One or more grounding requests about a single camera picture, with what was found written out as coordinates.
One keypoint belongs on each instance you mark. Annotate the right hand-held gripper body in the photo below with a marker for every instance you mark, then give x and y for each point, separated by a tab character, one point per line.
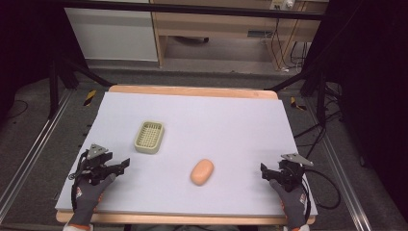
292	170

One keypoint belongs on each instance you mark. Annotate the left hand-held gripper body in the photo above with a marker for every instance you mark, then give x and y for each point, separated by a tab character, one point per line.
95	162

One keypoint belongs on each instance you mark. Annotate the person's right hand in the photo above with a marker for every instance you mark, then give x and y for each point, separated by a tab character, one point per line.
292	205

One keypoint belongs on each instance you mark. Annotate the person's left hand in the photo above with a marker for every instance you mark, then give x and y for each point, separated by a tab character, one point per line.
88	199

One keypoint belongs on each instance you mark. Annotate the pale green soap dish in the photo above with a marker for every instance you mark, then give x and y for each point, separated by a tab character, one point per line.
149	137

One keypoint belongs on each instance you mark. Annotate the orange soap bar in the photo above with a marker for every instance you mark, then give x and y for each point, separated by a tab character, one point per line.
202	172

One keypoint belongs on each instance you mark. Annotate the yellow black tape marker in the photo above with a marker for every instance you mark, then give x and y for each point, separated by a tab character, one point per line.
297	104
90	97

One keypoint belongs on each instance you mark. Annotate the white foam board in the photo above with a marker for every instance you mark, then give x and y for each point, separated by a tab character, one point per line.
205	128

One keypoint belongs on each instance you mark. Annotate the wooden table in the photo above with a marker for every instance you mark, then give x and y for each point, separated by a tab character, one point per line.
192	91

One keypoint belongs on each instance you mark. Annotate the dark curtain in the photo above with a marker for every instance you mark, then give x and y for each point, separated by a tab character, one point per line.
372	80
25	41

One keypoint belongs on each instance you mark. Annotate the white cabinet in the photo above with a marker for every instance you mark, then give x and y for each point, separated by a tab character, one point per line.
112	35

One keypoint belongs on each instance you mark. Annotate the wooden desk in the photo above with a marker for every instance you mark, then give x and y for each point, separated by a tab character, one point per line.
218	27

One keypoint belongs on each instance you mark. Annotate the white power strip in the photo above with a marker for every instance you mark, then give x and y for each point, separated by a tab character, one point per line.
283	4

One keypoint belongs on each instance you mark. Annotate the metal floor rail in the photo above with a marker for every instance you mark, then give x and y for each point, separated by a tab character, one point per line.
35	147
343	179

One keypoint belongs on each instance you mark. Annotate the black frame strut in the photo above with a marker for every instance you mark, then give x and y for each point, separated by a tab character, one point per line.
64	77
316	80

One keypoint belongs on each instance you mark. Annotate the black horizontal frame bar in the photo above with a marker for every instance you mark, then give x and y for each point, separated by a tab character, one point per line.
192	9

